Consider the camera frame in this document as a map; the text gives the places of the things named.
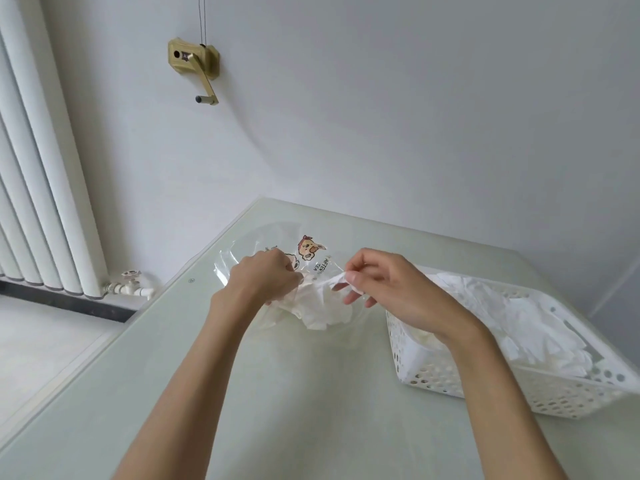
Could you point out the person's left hand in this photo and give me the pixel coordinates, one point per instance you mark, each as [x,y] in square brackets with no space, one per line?
[255,282]

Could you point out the person's right hand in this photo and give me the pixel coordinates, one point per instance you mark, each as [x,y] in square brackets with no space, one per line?
[410,294]

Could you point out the clear bear-print plastic bag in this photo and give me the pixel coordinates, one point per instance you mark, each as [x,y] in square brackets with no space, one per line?
[315,249]

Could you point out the stack of white gloves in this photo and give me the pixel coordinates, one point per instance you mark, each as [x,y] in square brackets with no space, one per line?
[525,324]

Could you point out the white perforated plastic basket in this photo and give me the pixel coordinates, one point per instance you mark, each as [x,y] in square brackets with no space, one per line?
[550,399]

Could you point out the person's right forearm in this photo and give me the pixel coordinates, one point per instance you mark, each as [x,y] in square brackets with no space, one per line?
[505,419]

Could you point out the person's left forearm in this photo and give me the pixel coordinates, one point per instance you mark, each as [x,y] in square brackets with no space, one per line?
[180,404]

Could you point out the white radiator valve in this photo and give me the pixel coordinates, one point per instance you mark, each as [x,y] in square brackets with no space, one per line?
[127,284]

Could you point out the white column radiator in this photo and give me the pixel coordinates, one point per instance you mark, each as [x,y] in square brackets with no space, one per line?
[45,169]

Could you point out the brass wall crank winch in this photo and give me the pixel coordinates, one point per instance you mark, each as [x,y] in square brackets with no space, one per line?
[205,57]

